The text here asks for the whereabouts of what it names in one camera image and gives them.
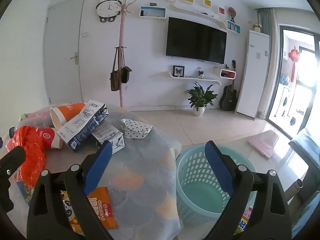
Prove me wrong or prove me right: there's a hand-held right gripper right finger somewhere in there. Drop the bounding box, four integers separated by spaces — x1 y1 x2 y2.
201 140 293 240

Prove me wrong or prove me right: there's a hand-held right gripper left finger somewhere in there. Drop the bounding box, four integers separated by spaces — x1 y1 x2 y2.
27 140 118 240

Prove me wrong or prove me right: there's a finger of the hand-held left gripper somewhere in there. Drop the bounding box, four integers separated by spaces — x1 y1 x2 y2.
0 145 27 214

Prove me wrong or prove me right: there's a light blue plastic basket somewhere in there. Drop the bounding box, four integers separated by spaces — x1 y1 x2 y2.
176 144 258 224

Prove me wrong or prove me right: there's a large blue white milk carton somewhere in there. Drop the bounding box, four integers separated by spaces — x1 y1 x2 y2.
56 99 109 153

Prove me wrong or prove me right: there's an orange panda snack packet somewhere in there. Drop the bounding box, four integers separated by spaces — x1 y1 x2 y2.
60 187 119 233

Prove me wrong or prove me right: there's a red and white paper cup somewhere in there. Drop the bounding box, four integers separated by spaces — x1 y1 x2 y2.
35 127 64 150

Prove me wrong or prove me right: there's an orange and white paper cup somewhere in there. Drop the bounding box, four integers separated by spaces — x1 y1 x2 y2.
49 102 87 130

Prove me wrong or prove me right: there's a red plastic bag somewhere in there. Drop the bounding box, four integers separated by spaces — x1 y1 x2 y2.
5 126 47 188

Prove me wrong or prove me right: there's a small blue white milk carton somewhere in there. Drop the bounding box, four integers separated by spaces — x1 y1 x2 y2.
91 123 125 155

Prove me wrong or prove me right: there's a polka dot paper box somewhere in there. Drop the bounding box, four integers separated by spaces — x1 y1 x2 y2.
120 118 153 140

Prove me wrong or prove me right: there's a colourful snack packet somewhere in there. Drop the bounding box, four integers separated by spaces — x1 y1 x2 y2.
237 205 253 231

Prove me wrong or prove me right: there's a black guitar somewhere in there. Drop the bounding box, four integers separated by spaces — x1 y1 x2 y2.
220 60 238 111

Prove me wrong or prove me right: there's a potted green plant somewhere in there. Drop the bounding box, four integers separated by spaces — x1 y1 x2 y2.
184 82 218 117

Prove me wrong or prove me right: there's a brown hanging bag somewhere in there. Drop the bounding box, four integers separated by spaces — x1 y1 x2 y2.
110 47 123 92

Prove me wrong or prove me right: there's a white box shelf red inside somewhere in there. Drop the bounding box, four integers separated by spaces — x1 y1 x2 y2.
220 69 236 80

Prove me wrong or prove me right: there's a black hanging bag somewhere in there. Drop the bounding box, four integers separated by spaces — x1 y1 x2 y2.
121 46 132 84

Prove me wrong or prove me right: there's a white washing machine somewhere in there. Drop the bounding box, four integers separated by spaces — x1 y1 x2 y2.
275 86 292 117

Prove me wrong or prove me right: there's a tall white cabinet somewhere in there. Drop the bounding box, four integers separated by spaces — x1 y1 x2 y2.
236 30 270 120

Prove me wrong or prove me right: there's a framed butterfly picture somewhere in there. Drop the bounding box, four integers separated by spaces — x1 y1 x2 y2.
172 65 185 77

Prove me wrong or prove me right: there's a black framed glass door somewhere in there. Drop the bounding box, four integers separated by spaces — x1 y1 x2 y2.
266 24 320 140

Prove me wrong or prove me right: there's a white door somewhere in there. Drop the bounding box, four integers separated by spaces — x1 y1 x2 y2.
44 0 85 105

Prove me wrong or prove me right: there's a pink coat rack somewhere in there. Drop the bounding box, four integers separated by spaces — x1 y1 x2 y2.
114 0 142 108

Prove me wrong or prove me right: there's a red knot hanging ornament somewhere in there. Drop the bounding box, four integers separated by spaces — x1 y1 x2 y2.
288 46 300 75

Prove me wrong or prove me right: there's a grey curtain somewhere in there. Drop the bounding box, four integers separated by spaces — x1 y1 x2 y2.
255 7 277 38

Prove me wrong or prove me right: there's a low curved white wall shelf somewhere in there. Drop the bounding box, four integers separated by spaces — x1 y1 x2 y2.
169 71 222 86

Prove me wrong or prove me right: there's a black wall television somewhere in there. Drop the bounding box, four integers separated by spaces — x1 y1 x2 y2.
166 17 227 65

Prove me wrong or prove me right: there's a small blue edged wall shelf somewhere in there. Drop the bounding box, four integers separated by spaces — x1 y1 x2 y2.
226 20 241 34

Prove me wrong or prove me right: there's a long curved white wall shelf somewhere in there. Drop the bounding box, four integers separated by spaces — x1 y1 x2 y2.
171 2 228 33

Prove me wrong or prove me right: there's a panda wall clock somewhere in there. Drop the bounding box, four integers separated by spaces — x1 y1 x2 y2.
96 0 122 23

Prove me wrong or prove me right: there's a blue edged wall box shelf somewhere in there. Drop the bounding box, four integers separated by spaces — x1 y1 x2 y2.
139 6 167 20

